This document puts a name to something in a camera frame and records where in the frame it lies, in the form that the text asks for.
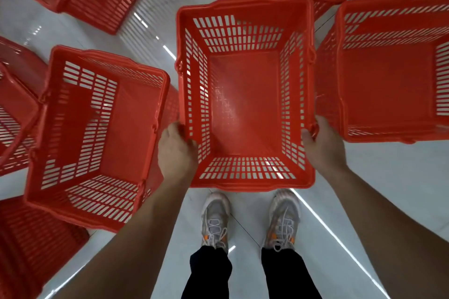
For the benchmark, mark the person's right hand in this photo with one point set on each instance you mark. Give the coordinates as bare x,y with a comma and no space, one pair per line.
326,151

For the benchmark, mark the black trousers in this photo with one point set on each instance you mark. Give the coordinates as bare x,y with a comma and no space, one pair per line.
280,274

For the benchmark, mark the person's right thumb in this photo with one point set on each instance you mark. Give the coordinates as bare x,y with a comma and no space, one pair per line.
307,139

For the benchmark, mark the person's left forearm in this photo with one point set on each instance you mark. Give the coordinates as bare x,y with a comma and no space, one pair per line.
133,239

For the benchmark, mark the person's left thumb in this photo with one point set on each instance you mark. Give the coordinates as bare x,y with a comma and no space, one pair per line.
187,139

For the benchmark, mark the grey sneaker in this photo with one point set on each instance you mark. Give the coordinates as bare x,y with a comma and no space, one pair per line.
282,220
214,220

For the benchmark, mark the person's left hand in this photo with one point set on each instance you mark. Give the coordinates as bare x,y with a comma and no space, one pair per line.
175,158

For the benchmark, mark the grey right sneaker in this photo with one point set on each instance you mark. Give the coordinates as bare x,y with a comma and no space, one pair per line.
282,220

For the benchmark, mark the grey left sneaker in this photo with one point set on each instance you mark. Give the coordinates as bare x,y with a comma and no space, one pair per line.
214,220

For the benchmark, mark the person's right forearm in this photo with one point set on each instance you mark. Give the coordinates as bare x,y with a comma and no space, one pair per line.
393,232

